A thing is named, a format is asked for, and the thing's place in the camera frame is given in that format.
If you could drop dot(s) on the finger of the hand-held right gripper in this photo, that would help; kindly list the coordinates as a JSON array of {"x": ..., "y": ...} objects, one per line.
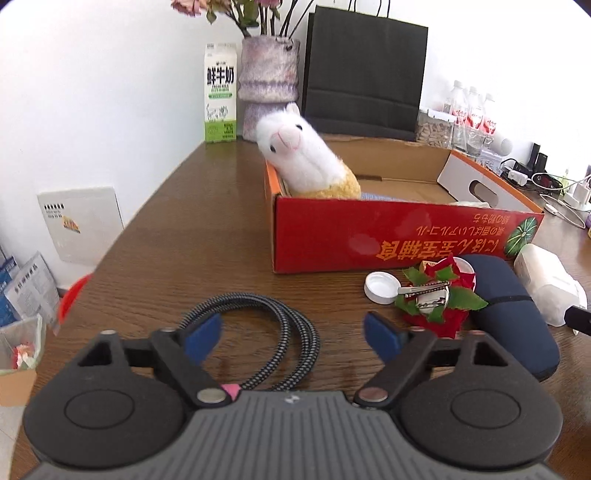
[{"x": 579, "y": 319}]

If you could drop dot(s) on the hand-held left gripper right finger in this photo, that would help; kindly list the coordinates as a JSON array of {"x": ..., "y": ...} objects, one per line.
[{"x": 383, "y": 334}]

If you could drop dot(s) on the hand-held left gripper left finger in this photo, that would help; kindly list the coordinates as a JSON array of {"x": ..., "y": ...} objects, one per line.
[{"x": 203, "y": 337}]

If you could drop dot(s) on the white translucent box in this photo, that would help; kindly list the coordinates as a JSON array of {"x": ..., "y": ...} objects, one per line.
[{"x": 547, "y": 286}]

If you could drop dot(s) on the navy glasses case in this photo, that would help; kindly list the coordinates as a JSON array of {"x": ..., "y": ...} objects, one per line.
[{"x": 508, "y": 323}]

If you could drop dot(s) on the red flower brooch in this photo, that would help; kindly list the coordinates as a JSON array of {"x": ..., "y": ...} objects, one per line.
[{"x": 455, "y": 279}]

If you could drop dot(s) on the red cardboard box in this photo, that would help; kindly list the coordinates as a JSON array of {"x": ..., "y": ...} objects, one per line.
[{"x": 346, "y": 235}]

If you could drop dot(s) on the purple knit cloth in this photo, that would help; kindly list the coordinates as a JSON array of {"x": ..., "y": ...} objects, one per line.
[{"x": 383, "y": 196}]

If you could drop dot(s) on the white alpaca plush toy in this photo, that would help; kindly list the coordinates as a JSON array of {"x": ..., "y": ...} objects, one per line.
[{"x": 300, "y": 152}]

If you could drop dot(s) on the small beige box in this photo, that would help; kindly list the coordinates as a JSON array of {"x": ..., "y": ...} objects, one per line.
[{"x": 427, "y": 266}]

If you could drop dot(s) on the white plug charger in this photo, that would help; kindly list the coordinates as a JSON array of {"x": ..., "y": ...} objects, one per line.
[{"x": 578, "y": 196}]

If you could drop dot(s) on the red plastic bucket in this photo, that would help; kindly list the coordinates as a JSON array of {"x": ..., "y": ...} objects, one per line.
[{"x": 76, "y": 295}]

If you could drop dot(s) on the small white charger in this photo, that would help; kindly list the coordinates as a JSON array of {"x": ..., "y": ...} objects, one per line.
[{"x": 518, "y": 177}]

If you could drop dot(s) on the crumpled white tissue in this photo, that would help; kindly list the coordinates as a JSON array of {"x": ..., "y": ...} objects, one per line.
[{"x": 471, "y": 203}]

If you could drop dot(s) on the black upright device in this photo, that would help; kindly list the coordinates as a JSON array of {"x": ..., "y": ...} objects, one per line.
[{"x": 535, "y": 157}]

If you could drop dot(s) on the printed leaflet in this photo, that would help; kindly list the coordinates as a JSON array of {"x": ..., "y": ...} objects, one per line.
[{"x": 34, "y": 290}]

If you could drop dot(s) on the white patterned tin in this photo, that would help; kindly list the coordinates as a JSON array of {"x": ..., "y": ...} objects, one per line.
[{"x": 490, "y": 161}]

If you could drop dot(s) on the cardboard bin with bag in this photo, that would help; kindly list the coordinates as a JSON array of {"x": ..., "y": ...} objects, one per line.
[{"x": 18, "y": 369}]

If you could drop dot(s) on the white round speaker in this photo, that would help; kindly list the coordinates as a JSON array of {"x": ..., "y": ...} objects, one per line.
[{"x": 503, "y": 145}]

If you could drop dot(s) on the clear glass cup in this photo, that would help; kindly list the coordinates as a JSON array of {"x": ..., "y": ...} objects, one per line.
[{"x": 474, "y": 141}]

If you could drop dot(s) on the clear sunflower seed jar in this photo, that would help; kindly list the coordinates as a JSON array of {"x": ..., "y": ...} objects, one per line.
[{"x": 434, "y": 131}]

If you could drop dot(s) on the white green milk carton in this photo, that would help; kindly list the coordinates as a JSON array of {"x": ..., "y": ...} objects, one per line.
[{"x": 221, "y": 92}]

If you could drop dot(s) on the black paper bag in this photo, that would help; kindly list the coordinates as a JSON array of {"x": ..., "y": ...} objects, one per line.
[{"x": 364, "y": 69}]

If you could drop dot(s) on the purple fuzzy vase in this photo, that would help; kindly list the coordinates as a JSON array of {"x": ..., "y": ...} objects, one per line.
[{"x": 270, "y": 69}]

